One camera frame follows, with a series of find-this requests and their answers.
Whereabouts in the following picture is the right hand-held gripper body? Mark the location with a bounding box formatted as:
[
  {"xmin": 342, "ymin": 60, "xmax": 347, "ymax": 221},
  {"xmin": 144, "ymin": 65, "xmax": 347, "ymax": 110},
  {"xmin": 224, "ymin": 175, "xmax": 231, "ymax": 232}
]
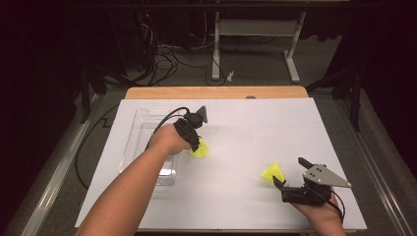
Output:
[{"xmin": 280, "ymin": 163, "xmax": 352, "ymax": 207}]

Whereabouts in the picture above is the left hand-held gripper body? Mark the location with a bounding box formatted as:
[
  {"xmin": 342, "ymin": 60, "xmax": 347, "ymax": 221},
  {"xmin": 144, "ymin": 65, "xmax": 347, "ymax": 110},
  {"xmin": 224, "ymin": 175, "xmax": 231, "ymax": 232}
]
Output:
[{"xmin": 173, "ymin": 105, "xmax": 209, "ymax": 142}]

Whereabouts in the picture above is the yellow shuttlecock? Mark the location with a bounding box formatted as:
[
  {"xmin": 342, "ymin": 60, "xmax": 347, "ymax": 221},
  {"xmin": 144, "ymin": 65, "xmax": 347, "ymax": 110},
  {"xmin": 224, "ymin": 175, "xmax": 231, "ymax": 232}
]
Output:
[
  {"xmin": 189, "ymin": 137, "xmax": 209, "ymax": 159},
  {"xmin": 261, "ymin": 161, "xmax": 286, "ymax": 184}
]

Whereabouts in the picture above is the clear plastic bin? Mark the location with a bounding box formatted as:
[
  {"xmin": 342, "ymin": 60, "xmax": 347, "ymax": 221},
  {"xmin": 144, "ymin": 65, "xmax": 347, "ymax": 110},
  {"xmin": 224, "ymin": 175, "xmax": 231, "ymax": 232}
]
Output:
[{"xmin": 118, "ymin": 107, "xmax": 181, "ymax": 187}]

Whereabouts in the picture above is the person's left hand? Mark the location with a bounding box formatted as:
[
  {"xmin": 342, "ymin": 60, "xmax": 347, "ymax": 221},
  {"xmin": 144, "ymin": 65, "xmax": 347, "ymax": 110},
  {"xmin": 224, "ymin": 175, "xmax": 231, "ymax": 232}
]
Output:
[{"xmin": 149, "ymin": 124, "xmax": 192, "ymax": 155}]

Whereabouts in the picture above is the person's right hand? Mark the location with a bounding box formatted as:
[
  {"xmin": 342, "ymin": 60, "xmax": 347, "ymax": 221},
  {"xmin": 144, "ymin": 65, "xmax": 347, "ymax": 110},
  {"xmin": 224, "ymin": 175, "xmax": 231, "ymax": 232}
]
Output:
[{"xmin": 291, "ymin": 195, "xmax": 343, "ymax": 225}]

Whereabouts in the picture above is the wooden table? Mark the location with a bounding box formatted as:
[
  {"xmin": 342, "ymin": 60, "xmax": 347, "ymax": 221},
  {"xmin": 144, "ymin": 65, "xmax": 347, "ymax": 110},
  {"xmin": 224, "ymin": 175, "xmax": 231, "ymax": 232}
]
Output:
[{"xmin": 124, "ymin": 86, "xmax": 310, "ymax": 100}]

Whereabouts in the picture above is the white board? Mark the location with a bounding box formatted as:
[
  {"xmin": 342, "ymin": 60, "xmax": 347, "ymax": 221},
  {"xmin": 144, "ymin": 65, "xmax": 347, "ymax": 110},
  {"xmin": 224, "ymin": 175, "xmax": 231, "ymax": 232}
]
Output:
[{"xmin": 74, "ymin": 96, "xmax": 368, "ymax": 232}]

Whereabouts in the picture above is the black metal stand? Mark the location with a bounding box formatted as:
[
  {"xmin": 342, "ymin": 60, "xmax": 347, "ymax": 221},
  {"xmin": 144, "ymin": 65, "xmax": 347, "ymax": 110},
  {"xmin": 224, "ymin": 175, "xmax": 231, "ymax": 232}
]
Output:
[
  {"xmin": 306, "ymin": 65, "xmax": 364, "ymax": 133},
  {"xmin": 79, "ymin": 63, "xmax": 109, "ymax": 125}
]

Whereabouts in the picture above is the black computer tower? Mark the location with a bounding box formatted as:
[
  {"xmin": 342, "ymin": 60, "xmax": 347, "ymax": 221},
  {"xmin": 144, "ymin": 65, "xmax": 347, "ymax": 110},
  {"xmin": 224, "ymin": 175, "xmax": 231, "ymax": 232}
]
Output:
[{"xmin": 109, "ymin": 11, "xmax": 158, "ymax": 72}]

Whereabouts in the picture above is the white metal stand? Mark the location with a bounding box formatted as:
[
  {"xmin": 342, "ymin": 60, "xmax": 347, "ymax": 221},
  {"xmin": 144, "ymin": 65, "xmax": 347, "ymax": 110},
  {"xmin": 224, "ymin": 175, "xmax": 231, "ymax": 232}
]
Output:
[{"xmin": 210, "ymin": 9, "xmax": 308, "ymax": 84}]

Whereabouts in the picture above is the left hand-held gripper cable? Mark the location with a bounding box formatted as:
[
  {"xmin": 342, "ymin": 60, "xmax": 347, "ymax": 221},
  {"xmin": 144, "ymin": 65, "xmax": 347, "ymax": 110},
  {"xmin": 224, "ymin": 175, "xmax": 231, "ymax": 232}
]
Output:
[{"xmin": 145, "ymin": 106, "xmax": 191, "ymax": 150}]

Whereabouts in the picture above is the hand-held gripper cable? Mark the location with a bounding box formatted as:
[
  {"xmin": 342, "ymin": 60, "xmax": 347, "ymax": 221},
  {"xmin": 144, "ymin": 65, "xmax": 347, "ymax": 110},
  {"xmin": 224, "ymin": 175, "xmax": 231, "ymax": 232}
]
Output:
[
  {"xmin": 328, "ymin": 191, "xmax": 346, "ymax": 224},
  {"xmin": 145, "ymin": 106, "xmax": 191, "ymax": 150}
]

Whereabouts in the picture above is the right hand-held gripper cable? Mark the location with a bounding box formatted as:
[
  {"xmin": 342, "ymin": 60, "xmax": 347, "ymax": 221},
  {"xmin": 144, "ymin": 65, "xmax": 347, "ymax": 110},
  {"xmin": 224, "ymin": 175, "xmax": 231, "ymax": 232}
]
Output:
[{"xmin": 328, "ymin": 191, "xmax": 346, "ymax": 224}]

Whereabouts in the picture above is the aluminium floor rail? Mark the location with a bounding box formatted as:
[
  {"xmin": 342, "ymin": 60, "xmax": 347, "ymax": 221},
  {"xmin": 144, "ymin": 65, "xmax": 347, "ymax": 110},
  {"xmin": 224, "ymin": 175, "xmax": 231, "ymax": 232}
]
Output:
[
  {"xmin": 333, "ymin": 97, "xmax": 415, "ymax": 236},
  {"xmin": 19, "ymin": 92, "xmax": 103, "ymax": 236}
]

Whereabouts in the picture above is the tangle of floor cables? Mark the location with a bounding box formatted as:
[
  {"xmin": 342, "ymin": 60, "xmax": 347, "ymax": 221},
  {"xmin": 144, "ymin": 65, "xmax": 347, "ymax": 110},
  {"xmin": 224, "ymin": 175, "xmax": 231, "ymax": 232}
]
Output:
[{"xmin": 137, "ymin": 13, "xmax": 227, "ymax": 88}]

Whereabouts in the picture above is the long black floor cable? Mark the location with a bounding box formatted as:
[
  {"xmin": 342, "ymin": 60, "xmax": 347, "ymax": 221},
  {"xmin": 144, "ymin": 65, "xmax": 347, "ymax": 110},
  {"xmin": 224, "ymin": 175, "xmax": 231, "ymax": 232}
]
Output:
[{"xmin": 75, "ymin": 103, "xmax": 121, "ymax": 190}]

